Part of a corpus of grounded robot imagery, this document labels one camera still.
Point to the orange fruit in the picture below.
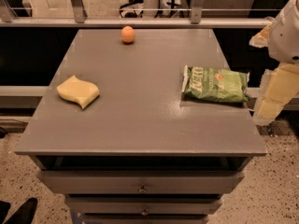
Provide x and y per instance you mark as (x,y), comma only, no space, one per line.
(127,35)

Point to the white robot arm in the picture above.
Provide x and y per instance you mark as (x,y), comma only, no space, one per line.
(278,87)

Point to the grey drawer cabinet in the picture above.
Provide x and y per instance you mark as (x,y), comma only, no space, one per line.
(141,130)

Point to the green chip bag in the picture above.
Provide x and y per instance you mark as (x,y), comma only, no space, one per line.
(215,85)

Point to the yellow sponge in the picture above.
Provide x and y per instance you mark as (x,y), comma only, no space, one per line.
(78,91)

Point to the top drawer knob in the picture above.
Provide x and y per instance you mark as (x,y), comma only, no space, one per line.
(142,189)

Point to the drawer knob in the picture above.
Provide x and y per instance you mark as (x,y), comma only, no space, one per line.
(142,189)
(144,212)

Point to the black office chair base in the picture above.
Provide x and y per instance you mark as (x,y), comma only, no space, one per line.
(149,9)

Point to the metal railing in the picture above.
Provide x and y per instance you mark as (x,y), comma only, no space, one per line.
(105,13)

